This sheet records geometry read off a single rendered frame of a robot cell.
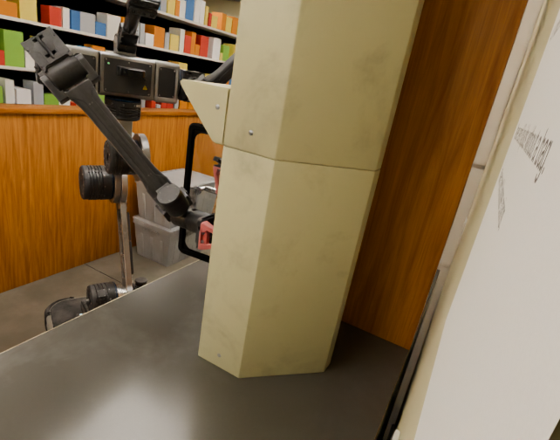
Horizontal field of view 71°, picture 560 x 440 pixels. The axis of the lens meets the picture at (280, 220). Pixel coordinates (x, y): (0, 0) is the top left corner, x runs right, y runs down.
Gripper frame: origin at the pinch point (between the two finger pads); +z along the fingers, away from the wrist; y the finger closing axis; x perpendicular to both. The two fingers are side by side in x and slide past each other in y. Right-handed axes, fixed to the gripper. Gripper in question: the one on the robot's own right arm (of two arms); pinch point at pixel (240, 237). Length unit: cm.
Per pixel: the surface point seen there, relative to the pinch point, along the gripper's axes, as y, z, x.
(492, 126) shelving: 102, 42, -33
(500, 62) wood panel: 23, 42, -46
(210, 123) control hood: -14.9, -0.1, -26.6
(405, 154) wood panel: 22.7, 27.9, -24.6
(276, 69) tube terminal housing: -14.7, 11.9, -37.4
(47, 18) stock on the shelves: 106, -247, -53
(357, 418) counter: -7.5, 37.7, 24.5
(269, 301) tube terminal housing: -11.7, 16.2, 5.3
